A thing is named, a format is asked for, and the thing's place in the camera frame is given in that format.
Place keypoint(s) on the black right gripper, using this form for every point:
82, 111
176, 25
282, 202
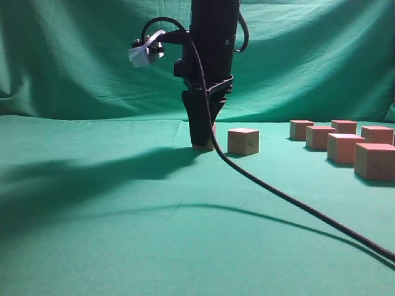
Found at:
207, 55

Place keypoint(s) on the placed pink cube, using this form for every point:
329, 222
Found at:
201, 139
243, 141

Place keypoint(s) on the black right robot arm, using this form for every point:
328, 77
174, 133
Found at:
216, 16

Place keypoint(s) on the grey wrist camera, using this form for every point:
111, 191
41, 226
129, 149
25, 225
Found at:
144, 53

